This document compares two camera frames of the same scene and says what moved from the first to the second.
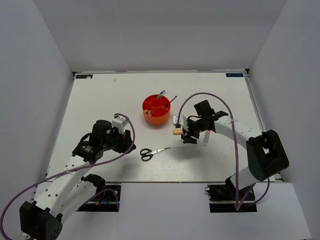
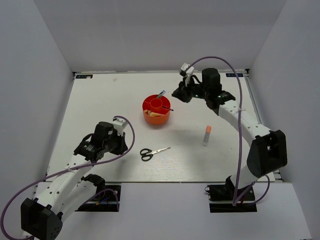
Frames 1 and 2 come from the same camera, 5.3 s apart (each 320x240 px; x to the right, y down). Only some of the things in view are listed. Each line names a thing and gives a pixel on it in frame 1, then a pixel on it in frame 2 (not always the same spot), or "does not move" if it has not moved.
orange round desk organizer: x=156 y=109 does not move
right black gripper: x=186 y=136 -> x=182 y=92
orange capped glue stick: x=206 y=136 does not move
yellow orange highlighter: x=177 y=131 -> x=155 y=114
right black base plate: x=222 y=198 does not move
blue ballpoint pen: x=169 y=102 -> x=165 y=107
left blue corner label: x=84 y=76 does not move
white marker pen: x=162 y=93 does not move
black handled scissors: x=147 y=156 does not move
